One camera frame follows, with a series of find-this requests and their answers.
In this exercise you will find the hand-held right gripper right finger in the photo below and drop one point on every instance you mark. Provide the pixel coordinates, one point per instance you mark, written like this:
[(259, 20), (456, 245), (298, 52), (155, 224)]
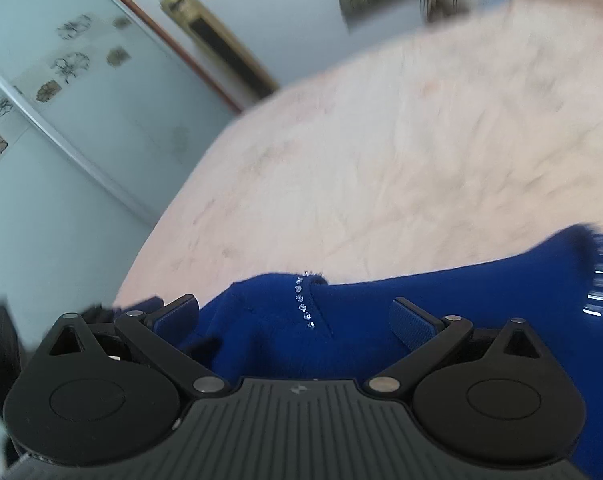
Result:
[(410, 322)]

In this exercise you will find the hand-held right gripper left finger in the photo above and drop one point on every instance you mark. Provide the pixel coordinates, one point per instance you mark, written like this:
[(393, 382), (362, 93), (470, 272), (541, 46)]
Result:
[(177, 316)]

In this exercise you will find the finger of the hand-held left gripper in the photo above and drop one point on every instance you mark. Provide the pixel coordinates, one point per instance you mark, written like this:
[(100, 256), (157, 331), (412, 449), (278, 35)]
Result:
[(146, 305)]

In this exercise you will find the blue beaded sweater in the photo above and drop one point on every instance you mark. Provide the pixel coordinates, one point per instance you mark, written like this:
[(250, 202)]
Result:
[(381, 290)]

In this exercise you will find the flower print wardrobe door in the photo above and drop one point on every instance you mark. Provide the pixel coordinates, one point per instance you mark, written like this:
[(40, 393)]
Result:
[(81, 135)]

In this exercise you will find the pink fuzzy bed blanket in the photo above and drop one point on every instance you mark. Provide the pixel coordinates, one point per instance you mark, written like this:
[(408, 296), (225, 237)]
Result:
[(381, 135)]

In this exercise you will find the brown wooden wardrobe trim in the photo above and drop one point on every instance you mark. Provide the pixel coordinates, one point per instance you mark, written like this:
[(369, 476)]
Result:
[(181, 47)]

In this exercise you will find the gold tower air conditioner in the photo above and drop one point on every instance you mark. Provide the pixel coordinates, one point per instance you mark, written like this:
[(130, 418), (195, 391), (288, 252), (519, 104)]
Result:
[(221, 45)]

